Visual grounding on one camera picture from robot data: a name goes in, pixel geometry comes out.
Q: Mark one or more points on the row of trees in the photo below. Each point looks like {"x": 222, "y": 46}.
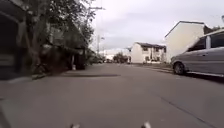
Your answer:
{"x": 56, "y": 20}

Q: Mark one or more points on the dark building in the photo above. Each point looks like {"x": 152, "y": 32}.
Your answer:
{"x": 10, "y": 40}

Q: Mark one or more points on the pole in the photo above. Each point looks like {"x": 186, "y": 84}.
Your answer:
{"x": 98, "y": 43}

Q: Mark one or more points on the white house with dark roof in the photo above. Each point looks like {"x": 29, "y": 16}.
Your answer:
{"x": 146, "y": 53}

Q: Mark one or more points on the grey asphalt road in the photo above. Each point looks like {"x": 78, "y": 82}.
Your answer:
{"x": 116, "y": 96}

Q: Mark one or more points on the distant tree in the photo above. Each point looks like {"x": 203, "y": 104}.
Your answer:
{"x": 120, "y": 58}

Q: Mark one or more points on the white gabled building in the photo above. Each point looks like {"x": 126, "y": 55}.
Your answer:
{"x": 183, "y": 38}

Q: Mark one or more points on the pale van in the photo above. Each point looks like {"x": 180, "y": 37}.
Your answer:
{"x": 203, "y": 56}

